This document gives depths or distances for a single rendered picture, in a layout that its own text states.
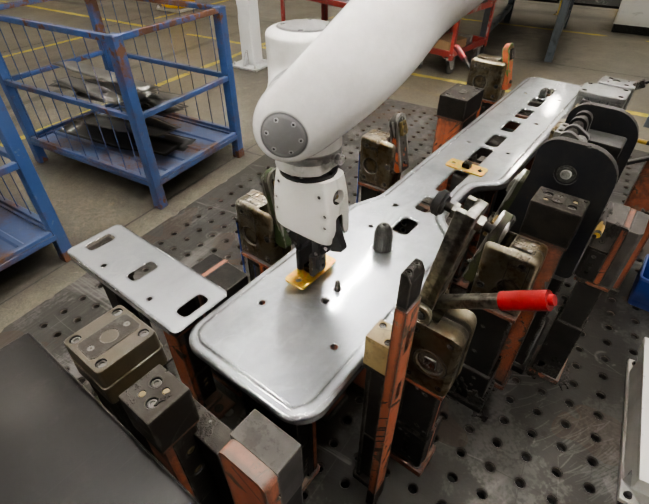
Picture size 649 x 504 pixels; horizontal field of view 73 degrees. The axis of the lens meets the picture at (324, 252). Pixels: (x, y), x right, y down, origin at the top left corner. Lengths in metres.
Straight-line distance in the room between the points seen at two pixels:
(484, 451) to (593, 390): 0.28
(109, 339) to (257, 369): 0.18
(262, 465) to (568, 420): 0.76
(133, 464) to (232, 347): 0.18
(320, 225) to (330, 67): 0.23
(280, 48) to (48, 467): 0.47
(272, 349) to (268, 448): 0.30
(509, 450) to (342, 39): 0.73
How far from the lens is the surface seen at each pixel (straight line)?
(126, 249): 0.80
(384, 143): 0.97
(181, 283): 0.70
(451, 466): 0.86
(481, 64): 1.54
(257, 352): 0.58
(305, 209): 0.57
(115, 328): 0.58
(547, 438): 0.94
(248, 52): 5.08
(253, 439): 0.30
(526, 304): 0.50
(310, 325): 0.61
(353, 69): 0.40
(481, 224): 0.46
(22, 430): 0.58
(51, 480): 0.53
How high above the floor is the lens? 1.46
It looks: 40 degrees down
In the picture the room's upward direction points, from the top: straight up
